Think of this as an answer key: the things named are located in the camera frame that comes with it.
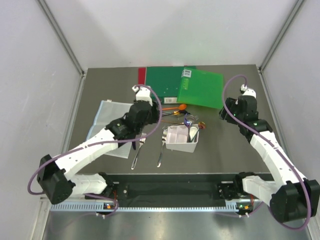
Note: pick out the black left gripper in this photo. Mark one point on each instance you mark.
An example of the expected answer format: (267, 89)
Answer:
(155, 113)

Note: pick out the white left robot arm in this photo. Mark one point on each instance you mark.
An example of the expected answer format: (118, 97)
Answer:
(59, 176)

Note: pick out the iridescent purple ornate spoon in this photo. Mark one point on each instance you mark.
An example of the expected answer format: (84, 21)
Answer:
(190, 120)

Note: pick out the grey slotted cable duct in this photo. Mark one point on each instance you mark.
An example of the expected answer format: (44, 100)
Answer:
(74, 206)

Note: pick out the dark green ring binder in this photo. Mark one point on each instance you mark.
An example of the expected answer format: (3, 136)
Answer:
(165, 81)

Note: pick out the red folder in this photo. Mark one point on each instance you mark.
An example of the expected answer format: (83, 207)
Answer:
(142, 75)

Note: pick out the clear mesh zip pouch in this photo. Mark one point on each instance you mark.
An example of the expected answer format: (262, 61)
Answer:
(108, 111)

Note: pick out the silver spoon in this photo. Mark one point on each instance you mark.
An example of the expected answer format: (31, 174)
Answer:
(200, 126)

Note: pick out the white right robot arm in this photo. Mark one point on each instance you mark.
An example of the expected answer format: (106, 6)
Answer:
(291, 196)

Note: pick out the orange plastic spoon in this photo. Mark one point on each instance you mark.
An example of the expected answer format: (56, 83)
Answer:
(180, 107)

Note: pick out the white ceramic spoon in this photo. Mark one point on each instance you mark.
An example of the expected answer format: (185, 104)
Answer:
(193, 132)

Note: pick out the light green plastic folder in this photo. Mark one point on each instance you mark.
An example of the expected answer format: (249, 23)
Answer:
(201, 88)

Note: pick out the black iridescent spoon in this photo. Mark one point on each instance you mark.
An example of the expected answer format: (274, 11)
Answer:
(175, 113)

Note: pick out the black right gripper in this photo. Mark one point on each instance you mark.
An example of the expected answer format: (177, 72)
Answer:
(231, 104)

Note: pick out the white divided plastic container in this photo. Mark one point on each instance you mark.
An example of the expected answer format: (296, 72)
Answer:
(177, 137)

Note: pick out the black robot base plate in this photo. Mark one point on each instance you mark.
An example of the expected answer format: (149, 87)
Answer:
(212, 190)

